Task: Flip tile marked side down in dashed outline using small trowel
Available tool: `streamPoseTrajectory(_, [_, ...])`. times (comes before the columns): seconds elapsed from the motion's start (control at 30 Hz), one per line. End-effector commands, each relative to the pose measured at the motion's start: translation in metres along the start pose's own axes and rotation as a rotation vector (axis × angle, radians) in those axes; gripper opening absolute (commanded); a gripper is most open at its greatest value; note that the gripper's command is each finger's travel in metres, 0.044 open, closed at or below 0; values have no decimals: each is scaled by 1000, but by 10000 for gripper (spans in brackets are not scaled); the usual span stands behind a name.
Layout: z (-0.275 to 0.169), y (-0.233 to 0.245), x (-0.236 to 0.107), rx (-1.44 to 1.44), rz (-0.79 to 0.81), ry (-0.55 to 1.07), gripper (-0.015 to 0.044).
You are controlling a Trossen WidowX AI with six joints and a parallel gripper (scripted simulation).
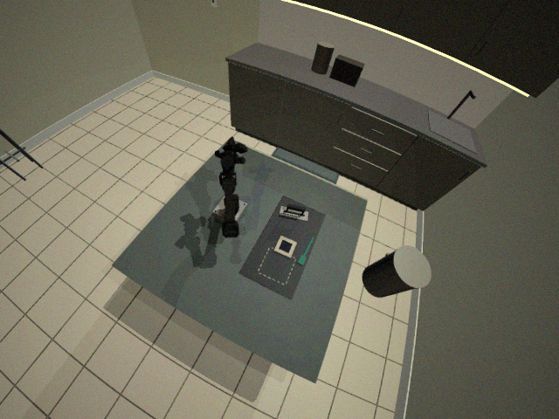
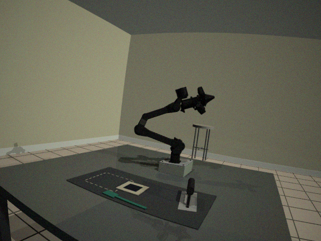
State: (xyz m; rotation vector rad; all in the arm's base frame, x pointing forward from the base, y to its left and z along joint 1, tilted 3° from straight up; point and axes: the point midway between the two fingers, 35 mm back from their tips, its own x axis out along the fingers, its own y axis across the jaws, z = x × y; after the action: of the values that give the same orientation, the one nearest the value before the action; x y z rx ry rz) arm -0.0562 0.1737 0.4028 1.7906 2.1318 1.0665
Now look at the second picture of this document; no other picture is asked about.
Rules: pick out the beige square tile with black centre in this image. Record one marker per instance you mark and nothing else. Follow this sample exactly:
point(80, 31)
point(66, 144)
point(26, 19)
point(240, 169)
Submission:
point(132, 188)

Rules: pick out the green flat spatula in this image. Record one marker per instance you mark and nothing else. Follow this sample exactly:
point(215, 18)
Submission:
point(115, 195)

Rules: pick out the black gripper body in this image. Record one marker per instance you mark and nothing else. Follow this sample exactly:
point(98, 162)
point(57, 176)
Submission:
point(200, 97)

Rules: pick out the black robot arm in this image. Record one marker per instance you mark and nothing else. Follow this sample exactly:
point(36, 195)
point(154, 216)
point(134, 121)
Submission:
point(176, 144)

